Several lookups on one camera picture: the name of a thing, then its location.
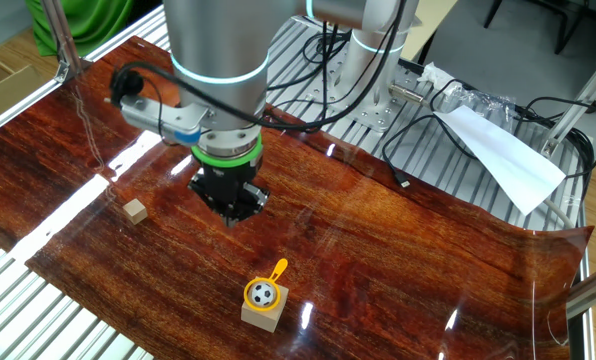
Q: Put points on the large wooden block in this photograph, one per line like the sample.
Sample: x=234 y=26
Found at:
x=265 y=320

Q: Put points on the small wooden cube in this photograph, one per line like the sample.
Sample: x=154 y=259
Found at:
x=135 y=212

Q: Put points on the white paper sheet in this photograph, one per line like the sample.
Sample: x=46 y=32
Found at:
x=508 y=160

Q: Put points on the green cloth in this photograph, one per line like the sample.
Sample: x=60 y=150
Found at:
x=88 y=25

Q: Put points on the brown cardboard box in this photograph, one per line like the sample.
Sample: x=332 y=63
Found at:
x=8 y=95

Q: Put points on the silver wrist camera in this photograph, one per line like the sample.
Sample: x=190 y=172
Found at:
x=158 y=117

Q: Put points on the black chair legs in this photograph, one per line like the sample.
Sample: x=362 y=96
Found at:
x=572 y=27

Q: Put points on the glossy wood-grain mat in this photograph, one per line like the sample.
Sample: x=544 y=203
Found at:
x=378 y=250

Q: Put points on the small soccer ball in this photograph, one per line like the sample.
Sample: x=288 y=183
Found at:
x=263 y=294

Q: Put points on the aluminium frame post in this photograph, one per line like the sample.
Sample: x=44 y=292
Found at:
x=593 y=290
x=578 y=105
x=60 y=35

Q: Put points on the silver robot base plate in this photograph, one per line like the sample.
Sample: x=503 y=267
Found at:
x=373 y=112

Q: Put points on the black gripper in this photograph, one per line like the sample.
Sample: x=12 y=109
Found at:
x=230 y=182

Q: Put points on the clear plastic bag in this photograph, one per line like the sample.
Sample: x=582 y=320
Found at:
x=483 y=102

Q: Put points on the crumpled white tissue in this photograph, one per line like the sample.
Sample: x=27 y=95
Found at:
x=435 y=75

